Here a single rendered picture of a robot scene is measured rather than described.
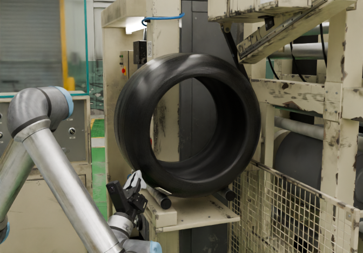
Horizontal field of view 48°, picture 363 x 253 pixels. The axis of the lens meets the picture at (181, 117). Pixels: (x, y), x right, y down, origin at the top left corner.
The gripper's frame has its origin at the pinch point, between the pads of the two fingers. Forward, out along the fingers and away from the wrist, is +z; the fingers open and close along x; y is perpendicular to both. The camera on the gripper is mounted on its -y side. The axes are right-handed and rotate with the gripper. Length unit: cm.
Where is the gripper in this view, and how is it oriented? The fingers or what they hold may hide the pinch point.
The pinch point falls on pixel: (136, 171)
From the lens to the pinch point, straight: 153.2
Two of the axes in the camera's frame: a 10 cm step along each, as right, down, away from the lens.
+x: 7.9, -2.6, -5.5
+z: 2.5, -6.9, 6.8
